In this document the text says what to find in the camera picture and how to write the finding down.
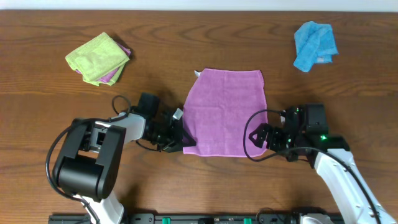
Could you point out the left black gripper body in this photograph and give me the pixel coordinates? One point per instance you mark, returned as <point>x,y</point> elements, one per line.
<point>173,133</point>

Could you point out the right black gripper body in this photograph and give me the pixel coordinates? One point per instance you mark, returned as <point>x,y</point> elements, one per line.
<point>280,140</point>

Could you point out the purple microfiber cloth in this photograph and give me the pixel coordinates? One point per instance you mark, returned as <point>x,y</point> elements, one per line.
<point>221,106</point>

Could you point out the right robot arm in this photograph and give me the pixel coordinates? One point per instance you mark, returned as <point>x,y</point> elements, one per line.
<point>334,163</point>

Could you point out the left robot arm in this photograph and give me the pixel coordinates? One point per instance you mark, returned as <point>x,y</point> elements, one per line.
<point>83,162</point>

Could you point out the purple cloth under green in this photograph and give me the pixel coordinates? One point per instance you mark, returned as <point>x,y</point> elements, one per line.
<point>112,77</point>

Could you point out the blue crumpled cloth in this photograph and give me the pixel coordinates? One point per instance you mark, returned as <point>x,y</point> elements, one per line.
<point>314,43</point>

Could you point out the green folded cloth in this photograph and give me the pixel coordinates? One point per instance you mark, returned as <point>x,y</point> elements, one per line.
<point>97,57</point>

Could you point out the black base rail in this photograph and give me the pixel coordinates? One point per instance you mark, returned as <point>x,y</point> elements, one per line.
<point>148,218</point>

